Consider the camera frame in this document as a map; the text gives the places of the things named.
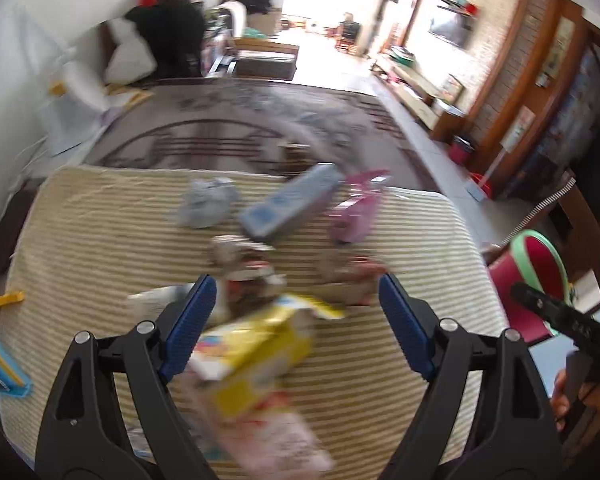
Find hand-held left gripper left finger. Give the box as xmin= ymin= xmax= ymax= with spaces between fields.
xmin=36 ymin=274 xmax=217 ymax=480

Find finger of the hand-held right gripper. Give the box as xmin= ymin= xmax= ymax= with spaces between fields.
xmin=510 ymin=282 xmax=600 ymax=352

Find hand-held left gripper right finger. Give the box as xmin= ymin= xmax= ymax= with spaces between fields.
xmin=378 ymin=273 xmax=565 ymax=480

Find red bin with green rim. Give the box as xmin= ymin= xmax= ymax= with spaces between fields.
xmin=487 ymin=230 xmax=573 ymax=346

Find yellow carton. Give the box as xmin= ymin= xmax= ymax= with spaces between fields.
xmin=187 ymin=294 xmax=348 ymax=418

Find pink plastic packet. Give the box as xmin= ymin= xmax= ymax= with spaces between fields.
xmin=327 ymin=170 xmax=391 ymax=245

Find blue white carton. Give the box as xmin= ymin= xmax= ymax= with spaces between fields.
xmin=239 ymin=162 xmax=343 ymax=241

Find person's right hand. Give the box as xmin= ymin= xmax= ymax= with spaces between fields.
xmin=551 ymin=369 xmax=600 ymax=433

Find crumpled red brown wrapper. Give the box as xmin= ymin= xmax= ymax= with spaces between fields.
xmin=315 ymin=252 xmax=388 ymax=306

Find crumpled grey white wrapper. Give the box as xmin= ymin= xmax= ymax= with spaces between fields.
xmin=176 ymin=177 xmax=241 ymax=230

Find white mop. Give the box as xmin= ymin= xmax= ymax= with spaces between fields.
xmin=475 ymin=147 xmax=510 ymax=196

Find pink white packet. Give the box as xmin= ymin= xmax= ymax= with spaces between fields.
xmin=190 ymin=390 xmax=336 ymax=473

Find small red bin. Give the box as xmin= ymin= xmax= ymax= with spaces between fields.
xmin=447 ymin=135 xmax=477 ymax=165

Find patterned grey brown carpet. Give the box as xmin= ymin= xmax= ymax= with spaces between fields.
xmin=0 ymin=77 xmax=461 ymax=281

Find blue plastic tray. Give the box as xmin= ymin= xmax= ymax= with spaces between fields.
xmin=0 ymin=317 xmax=33 ymax=398

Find open brown carton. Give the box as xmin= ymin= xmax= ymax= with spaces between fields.
xmin=279 ymin=141 xmax=312 ymax=161

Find wooden television cabinet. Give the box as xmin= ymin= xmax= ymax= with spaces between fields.
xmin=372 ymin=52 xmax=468 ymax=141

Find framed picture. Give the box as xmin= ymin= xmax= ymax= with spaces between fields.
xmin=440 ymin=74 xmax=466 ymax=103

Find white plastic bags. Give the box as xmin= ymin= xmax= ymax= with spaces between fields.
xmin=35 ymin=47 xmax=111 ymax=156

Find wooden bench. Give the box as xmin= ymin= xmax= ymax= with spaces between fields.
xmin=230 ymin=37 xmax=301 ymax=81

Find white pillow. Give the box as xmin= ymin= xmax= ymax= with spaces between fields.
xmin=102 ymin=17 xmax=158 ymax=83

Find black clothes pile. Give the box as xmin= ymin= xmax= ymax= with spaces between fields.
xmin=125 ymin=0 xmax=206 ymax=78

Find wooden chair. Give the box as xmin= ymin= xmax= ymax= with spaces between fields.
xmin=335 ymin=12 xmax=361 ymax=56

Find white ribbed hose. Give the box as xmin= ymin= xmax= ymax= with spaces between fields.
xmin=507 ymin=175 xmax=578 ymax=246

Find wall television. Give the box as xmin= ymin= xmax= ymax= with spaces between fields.
xmin=427 ymin=12 xmax=473 ymax=51

